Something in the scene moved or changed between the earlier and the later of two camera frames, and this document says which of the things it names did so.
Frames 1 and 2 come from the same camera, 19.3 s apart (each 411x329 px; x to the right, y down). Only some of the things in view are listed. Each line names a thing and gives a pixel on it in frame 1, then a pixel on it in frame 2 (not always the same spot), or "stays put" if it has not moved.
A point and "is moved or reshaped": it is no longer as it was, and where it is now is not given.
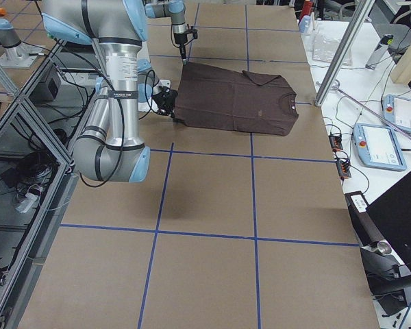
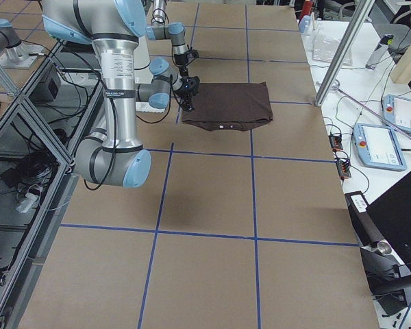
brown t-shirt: x=215 y=97 is moved or reshaped
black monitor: x=399 y=214 stays put
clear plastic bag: x=325 y=49 stays put
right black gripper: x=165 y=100 → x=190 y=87
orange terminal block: x=335 y=140 stays put
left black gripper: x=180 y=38 → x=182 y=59
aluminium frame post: x=344 y=53 stays put
